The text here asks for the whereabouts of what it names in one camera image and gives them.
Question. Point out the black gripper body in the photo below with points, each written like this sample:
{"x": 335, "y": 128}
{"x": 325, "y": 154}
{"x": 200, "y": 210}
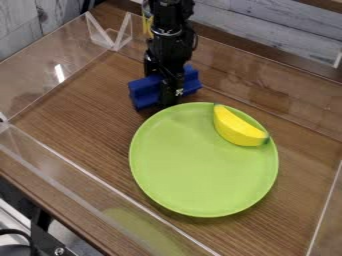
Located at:
{"x": 172, "y": 49}

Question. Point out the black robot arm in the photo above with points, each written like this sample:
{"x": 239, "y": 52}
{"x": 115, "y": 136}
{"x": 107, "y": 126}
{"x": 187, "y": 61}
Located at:
{"x": 171, "y": 16}

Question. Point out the clear acrylic triangle bracket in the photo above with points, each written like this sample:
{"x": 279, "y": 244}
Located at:
{"x": 109, "y": 38}

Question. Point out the blue block object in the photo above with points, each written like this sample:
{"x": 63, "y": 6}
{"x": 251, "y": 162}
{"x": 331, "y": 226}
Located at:
{"x": 144, "y": 89}

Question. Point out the black clamp with cable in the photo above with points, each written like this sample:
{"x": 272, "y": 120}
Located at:
{"x": 36, "y": 243}

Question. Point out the yellow banana slice toy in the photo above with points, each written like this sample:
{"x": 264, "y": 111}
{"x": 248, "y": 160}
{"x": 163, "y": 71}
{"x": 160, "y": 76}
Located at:
{"x": 236, "y": 130}

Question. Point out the yellow labelled tin can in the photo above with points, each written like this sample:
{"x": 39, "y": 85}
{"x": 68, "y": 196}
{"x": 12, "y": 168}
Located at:
{"x": 147, "y": 19}

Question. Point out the green round plate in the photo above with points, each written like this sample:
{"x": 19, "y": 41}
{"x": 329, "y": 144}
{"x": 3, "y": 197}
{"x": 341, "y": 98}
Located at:
{"x": 190, "y": 170}

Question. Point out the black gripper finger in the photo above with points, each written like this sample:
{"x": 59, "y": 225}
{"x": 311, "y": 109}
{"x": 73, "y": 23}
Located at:
{"x": 171, "y": 89}
{"x": 151, "y": 66}

